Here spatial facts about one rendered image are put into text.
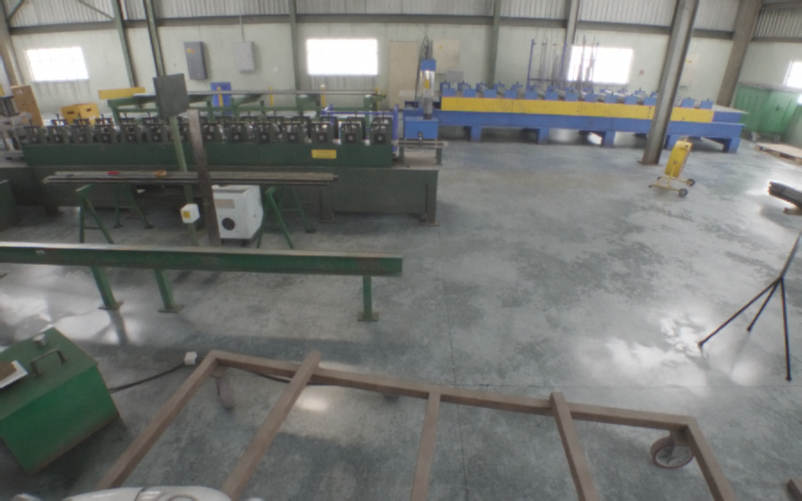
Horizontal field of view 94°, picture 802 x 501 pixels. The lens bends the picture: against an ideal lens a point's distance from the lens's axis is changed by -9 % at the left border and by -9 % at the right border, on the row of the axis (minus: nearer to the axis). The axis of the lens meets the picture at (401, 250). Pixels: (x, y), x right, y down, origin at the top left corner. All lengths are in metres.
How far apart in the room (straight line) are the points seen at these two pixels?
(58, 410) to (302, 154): 3.20
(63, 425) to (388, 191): 3.46
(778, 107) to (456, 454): 12.40
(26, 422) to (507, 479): 2.36
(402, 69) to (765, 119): 9.50
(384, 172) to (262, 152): 1.35
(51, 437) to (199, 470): 0.79
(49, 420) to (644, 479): 3.00
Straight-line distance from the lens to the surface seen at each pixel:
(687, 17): 8.74
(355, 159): 4.58
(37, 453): 2.81
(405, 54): 12.58
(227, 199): 4.38
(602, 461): 2.54
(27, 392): 2.70
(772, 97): 13.45
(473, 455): 2.36
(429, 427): 2.06
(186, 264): 3.42
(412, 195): 4.64
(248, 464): 1.95
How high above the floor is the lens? 1.89
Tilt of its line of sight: 27 degrees down
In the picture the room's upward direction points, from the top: 1 degrees clockwise
